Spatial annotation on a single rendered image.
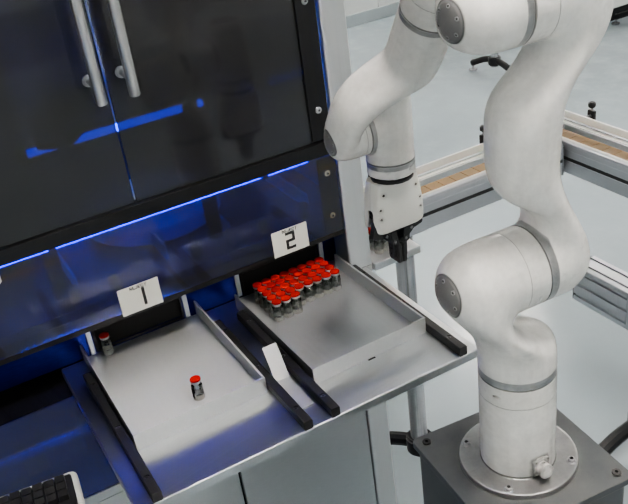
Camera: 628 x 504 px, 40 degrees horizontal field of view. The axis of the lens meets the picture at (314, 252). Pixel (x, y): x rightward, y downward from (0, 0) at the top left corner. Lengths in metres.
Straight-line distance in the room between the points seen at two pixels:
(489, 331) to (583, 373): 1.87
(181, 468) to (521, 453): 0.57
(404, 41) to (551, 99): 0.27
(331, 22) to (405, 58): 0.47
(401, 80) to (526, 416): 0.54
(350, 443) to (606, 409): 1.02
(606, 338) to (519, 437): 1.88
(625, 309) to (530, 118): 1.46
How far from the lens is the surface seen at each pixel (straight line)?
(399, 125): 1.43
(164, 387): 1.71
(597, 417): 2.90
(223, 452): 1.54
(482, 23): 1.01
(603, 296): 2.55
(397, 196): 1.50
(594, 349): 3.19
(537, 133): 1.12
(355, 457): 2.26
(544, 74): 1.12
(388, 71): 1.33
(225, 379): 1.69
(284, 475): 2.16
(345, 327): 1.77
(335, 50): 1.76
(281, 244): 1.82
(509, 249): 1.21
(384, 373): 1.64
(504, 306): 1.20
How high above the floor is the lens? 1.89
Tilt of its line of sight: 29 degrees down
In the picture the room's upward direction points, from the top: 8 degrees counter-clockwise
